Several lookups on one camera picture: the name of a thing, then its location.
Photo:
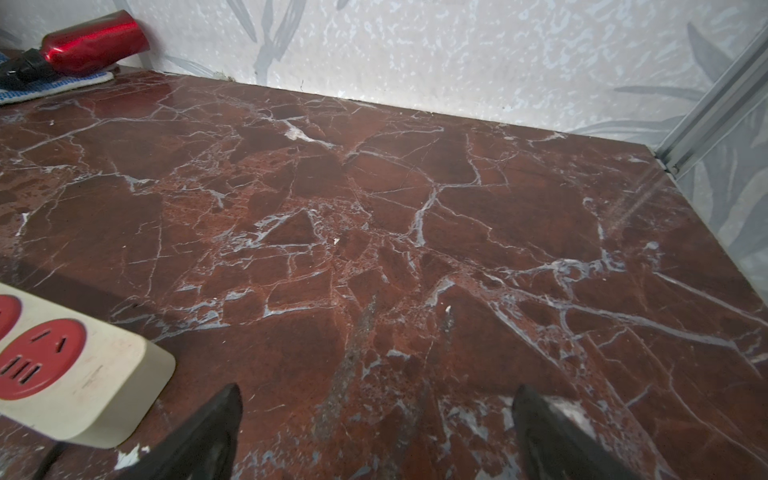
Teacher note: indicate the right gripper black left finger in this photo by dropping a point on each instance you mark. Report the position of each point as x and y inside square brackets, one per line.
[203, 447]

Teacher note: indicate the blue white work glove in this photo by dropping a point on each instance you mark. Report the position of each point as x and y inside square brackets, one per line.
[48, 87]

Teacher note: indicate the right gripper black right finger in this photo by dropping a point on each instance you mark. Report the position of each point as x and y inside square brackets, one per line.
[554, 447]

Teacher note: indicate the beige power strip red sockets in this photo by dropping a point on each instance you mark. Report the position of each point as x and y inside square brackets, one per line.
[73, 378]

